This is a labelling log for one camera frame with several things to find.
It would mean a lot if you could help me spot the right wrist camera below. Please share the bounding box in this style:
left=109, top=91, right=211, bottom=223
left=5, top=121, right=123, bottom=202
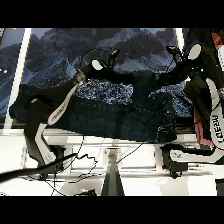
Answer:
left=165, top=45, right=184, bottom=65

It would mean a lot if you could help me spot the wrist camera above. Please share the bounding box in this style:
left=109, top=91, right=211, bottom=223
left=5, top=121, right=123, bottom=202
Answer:
left=165, top=45, right=184, bottom=65
left=108, top=48, right=122, bottom=69

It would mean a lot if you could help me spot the red garment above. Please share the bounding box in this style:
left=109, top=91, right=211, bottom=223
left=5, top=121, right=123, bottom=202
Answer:
left=192, top=105, right=216, bottom=148

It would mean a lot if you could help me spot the black cable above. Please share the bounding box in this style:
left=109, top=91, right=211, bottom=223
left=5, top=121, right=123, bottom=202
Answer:
left=116, top=128, right=161, bottom=166
left=0, top=152, right=99, bottom=184

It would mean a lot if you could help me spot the silver frame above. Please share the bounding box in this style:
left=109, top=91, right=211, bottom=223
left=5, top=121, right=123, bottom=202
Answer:
left=0, top=128, right=217, bottom=197

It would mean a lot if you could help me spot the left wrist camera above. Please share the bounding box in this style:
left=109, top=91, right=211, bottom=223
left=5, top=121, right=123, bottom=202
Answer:
left=108, top=48, right=122, bottom=69

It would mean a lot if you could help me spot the black garment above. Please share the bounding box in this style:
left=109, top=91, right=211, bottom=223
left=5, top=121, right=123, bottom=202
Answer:
left=9, top=70, right=178, bottom=144
left=183, top=77, right=210, bottom=134

